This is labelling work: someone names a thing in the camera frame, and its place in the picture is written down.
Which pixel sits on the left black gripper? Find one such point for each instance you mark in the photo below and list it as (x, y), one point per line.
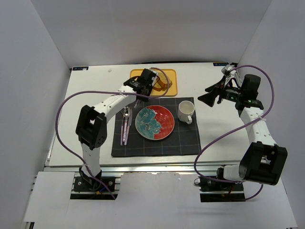
(139, 94)

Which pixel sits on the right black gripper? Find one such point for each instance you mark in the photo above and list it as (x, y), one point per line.
(219, 90)

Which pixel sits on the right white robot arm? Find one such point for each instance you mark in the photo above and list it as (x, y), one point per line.
(264, 159)

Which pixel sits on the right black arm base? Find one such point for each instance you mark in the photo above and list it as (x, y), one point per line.
(225, 186)

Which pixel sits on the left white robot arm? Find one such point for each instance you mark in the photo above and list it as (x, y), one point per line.
(92, 123)

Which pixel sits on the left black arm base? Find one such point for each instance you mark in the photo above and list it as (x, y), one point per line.
(82, 190)

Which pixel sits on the lower brown bread slice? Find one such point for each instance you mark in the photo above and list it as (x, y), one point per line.
(160, 86)

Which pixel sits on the brown bread slice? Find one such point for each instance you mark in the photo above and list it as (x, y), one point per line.
(160, 86)
(163, 81)

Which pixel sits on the upper brown bread slice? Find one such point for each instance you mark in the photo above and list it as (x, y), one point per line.
(163, 81)

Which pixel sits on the red and teal plate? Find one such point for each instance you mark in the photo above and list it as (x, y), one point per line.
(154, 122)

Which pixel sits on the right blue table label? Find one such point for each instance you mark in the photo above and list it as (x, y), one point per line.
(220, 64)

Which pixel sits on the blue table label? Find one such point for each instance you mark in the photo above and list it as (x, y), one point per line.
(220, 64)
(80, 68)

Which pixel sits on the white mug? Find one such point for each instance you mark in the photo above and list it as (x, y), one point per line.
(185, 111)

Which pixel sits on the yellow tray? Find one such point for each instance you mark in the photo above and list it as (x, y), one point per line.
(171, 73)

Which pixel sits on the dark checked placemat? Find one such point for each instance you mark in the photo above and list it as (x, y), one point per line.
(184, 139)

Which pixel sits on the left blue table label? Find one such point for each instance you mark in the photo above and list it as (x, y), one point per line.
(80, 68)

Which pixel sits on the silver spoon pink handle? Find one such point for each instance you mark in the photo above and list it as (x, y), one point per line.
(127, 113)

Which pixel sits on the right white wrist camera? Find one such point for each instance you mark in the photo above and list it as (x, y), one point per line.
(229, 73)

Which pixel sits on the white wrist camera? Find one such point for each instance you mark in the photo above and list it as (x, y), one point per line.
(155, 76)
(229, 73)

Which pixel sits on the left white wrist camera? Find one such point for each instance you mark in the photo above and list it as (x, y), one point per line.
(155, 76)

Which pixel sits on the aluminium table frame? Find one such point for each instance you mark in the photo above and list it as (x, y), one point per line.
(221, 140)

